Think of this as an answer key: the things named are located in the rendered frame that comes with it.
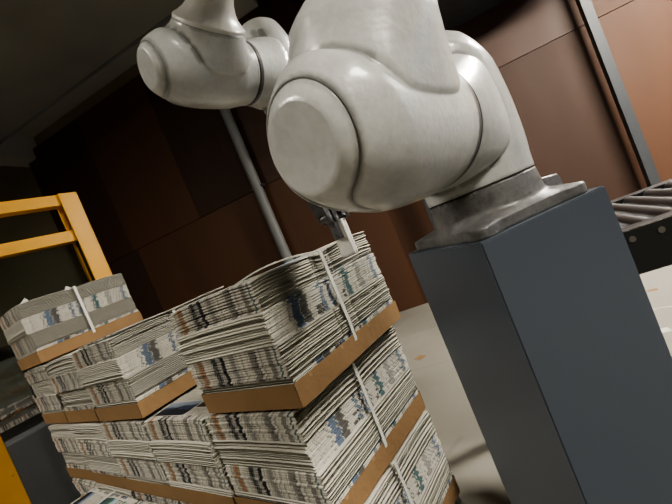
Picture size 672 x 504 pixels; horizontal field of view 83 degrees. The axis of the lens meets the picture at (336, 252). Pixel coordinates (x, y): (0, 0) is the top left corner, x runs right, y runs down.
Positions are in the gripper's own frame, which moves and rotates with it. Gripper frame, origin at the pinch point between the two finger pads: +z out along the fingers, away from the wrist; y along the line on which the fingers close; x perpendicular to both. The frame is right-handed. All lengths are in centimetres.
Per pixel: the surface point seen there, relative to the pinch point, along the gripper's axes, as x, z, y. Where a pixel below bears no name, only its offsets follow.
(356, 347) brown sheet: -7.1, 21.0, 0.4
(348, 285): -7.6, 9.6, -5.5
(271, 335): -7.5, 9.9, 18.2
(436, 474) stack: -11, 59, -12
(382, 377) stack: -10.2, 31.7, -7.4
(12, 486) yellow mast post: -179, 42, 32
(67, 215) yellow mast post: -180, -66, -28
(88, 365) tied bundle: -86, 6, 19
